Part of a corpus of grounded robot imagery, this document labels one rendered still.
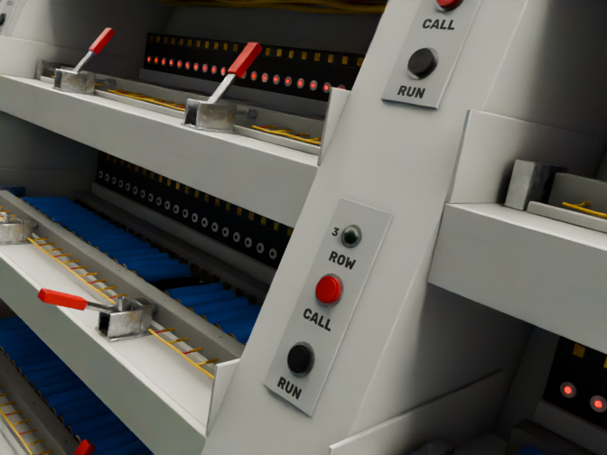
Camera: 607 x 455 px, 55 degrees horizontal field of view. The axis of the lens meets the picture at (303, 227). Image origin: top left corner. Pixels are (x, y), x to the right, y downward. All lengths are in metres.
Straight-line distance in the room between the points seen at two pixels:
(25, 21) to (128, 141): 0.38
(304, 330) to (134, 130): 0.29
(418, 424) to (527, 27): 0.24
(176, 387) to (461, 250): 0.23
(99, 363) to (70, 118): 0.29
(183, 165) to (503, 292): 0.29
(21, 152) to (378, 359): 0.70
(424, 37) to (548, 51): 0.07
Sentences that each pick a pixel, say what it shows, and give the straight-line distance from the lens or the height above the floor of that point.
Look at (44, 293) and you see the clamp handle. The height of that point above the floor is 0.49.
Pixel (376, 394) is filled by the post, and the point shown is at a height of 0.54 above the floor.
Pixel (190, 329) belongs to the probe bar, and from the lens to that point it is 0.49.
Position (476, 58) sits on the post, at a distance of 0.35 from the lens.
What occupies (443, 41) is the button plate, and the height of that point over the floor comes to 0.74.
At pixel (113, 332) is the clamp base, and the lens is 0.51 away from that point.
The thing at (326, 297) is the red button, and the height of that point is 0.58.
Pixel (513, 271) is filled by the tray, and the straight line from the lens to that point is 0.31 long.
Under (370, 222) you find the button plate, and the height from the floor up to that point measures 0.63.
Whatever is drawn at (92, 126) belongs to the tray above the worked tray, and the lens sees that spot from 0.64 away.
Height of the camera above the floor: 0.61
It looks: 1 degrees up
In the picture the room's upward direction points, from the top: 22 degrees clockwise
